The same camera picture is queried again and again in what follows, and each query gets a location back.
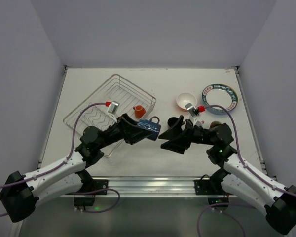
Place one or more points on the orange red mug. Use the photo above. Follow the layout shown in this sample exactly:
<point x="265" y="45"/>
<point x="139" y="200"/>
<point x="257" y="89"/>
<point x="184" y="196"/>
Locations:
<point x="139" y="111"/>

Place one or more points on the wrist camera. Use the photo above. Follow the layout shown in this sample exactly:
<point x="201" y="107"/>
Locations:
<point x="194" y="115"/>
<point x="112" y="108"/>

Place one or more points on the blue mug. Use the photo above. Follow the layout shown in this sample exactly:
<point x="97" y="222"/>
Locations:
<point x="153" y="125"/>

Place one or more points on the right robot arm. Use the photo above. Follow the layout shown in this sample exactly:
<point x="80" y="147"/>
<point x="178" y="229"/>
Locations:
<point x="236" y="175"/>

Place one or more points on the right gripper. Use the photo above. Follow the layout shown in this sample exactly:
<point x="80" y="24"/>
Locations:
<point x="188" y="134"/>

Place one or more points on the black mug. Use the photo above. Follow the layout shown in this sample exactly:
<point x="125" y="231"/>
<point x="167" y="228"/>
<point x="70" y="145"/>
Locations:
<point x="214" y="124"/>

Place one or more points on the brown striped mug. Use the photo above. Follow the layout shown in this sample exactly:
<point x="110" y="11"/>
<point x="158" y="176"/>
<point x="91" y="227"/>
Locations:
<point x="171" y="122"/>

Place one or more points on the dark green plate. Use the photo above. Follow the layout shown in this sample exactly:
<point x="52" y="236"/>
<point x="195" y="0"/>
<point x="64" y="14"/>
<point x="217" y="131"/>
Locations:
<point x="220" y="94"/>

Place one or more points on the metal wire dish rack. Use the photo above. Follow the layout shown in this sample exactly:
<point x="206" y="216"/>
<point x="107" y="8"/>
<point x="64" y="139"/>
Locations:
<point x="114" y="97"/>

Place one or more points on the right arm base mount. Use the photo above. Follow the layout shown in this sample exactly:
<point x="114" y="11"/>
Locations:
<point x="211" y="186"/>

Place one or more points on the orange bowl white inside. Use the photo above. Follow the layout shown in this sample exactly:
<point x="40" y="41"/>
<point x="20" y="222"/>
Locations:
<point x="184" y="98"/>

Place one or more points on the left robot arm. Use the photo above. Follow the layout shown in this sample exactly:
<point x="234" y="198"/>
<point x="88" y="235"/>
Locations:
<point x="24" y="192"/>

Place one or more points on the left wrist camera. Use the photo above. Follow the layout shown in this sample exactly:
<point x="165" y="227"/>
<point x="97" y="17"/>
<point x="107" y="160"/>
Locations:
<point x="112" y="108"/>

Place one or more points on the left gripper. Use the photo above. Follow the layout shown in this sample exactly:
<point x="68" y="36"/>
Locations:
<point x="124" y="128"/>

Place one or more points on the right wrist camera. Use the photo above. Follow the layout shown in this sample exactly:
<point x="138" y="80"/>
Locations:
<point x="194" y="115"/>

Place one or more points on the aluminium mounting rail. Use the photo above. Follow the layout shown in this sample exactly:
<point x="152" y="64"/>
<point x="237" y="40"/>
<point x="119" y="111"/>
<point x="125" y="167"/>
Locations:
<point x="158" y="187"/>

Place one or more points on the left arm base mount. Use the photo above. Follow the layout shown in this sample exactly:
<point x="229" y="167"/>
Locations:
<point x="88" y="184"/>

